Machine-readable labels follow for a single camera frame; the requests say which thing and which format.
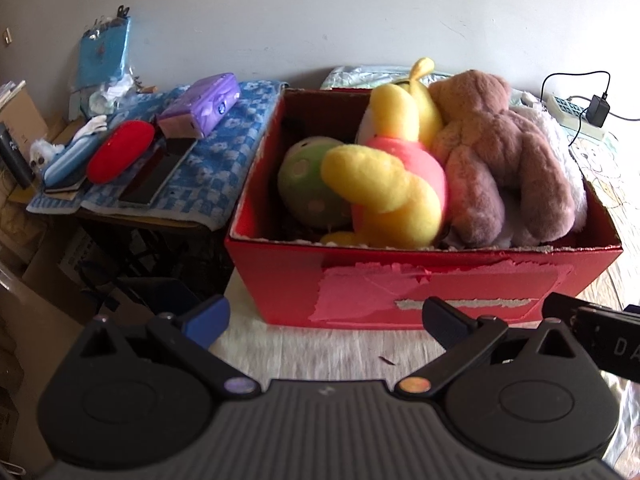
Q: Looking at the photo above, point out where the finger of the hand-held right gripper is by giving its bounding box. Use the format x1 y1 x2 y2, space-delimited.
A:
544 291 579 323

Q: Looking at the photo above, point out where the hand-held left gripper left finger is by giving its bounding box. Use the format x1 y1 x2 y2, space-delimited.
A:
75 294 262 402

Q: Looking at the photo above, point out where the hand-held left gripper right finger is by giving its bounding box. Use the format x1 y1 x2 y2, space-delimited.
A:
397 296 588 400

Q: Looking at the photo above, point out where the red cardboard box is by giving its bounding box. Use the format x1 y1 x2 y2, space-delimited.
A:
224 87 623 331

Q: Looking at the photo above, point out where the yellow plush bear red shirt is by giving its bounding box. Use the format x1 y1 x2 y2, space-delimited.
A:
320 57 448 250

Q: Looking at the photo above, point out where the large white fluffy plush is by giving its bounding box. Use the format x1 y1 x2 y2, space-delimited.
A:
445 87 589 250

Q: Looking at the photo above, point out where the pink plush bear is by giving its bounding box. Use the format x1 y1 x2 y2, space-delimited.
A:
429 69 576 250

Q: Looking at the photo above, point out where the green spotted plush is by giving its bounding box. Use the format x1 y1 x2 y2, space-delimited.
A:
278 136 353 231

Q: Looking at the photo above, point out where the printed green bedsheet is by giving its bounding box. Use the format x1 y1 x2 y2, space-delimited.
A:
210 64 640 476

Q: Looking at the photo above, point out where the black tablet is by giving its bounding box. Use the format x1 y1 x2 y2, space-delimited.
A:
117 137 198 208

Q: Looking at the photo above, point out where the blue checkered towel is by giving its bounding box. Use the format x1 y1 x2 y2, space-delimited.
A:
26 80 291 231

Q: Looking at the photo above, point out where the red glasses case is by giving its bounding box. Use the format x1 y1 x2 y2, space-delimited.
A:
87 120 156 184

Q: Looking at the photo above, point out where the white power strip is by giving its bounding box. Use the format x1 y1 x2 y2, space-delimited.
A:
542 91 608 141

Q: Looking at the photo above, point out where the black charger adapter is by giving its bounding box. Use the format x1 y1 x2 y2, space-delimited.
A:
587 94 612 128

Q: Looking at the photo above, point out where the blue case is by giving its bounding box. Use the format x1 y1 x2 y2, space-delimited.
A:
42 135 101 188

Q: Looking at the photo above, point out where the purple tissue pack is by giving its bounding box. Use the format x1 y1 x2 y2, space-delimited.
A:
157 72 242 140

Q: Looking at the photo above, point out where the small white furry toy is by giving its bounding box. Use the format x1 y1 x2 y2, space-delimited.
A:
27 139 66 171

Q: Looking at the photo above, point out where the crumpled white plastic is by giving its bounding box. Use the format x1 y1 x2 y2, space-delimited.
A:
87 77 138 113

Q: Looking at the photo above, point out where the blue plastic bag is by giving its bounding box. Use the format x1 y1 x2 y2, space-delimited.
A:
75 15 133 96

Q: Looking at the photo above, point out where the stack of papers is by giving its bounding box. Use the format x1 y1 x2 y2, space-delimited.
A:
0 80 27 107

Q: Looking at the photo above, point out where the black charger cable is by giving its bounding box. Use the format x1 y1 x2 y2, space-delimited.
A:
541 70 613 152

